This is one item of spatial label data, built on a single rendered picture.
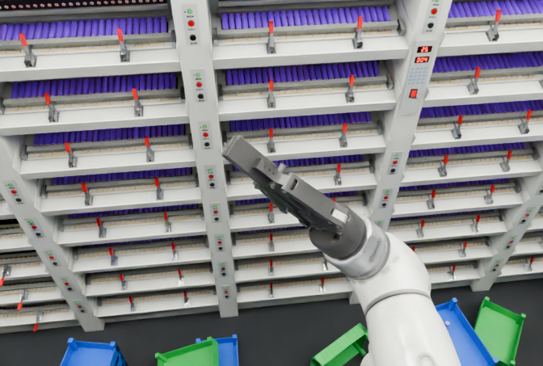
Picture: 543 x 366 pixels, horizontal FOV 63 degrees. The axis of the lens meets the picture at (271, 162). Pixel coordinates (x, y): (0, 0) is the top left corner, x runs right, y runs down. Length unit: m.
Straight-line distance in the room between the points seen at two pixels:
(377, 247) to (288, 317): 1.85
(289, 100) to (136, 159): 0.58
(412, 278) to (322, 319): 1.82
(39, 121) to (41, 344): 1.41
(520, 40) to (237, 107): 0.93
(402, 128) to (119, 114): 0.97
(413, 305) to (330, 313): 1.86
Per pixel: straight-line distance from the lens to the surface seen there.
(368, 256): 0.66
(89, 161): 1.69
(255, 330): 2.46
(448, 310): 2.29
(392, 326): 0.65
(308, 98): 1.51
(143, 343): 2.51
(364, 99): 1.54
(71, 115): 1.57
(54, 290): 2.39
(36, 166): 1.75
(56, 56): 1.47
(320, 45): 1.41
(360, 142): 1.67
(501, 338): 2.70
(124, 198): 1.80
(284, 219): 1.90
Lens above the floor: 2.20
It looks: 43 degrees down
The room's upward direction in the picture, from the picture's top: straight up
